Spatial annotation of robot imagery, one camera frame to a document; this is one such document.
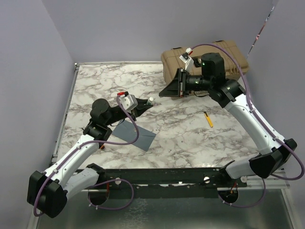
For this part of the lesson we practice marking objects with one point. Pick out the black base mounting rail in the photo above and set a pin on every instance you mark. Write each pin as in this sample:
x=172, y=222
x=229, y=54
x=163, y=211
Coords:
x=161, y=182

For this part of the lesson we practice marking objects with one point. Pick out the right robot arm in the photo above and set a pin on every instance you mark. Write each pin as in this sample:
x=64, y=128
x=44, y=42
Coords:
x=274, y=149

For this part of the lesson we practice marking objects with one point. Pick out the tan plastic toolbox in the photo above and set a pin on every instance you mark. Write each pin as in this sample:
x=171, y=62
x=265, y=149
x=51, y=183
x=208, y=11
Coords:
x=176, y=64

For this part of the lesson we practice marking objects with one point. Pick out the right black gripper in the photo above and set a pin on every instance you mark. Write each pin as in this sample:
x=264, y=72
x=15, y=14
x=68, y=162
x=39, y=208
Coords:
x=177, y=88

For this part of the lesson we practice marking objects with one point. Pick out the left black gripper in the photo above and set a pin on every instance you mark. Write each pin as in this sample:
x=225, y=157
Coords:
x=142, y=108

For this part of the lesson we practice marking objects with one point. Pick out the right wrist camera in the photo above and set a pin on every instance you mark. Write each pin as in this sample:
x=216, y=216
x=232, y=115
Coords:
x=187, y=60

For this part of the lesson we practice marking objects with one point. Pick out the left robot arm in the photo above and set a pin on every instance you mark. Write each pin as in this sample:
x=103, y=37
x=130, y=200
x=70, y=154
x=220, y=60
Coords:
x=49, y=191

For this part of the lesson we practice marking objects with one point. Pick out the aluminium table frame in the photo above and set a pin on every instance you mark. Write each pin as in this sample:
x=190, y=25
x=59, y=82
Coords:
x=183, y=139

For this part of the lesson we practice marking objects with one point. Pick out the green white glue stick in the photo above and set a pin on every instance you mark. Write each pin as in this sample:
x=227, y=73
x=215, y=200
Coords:
x=150, y=101

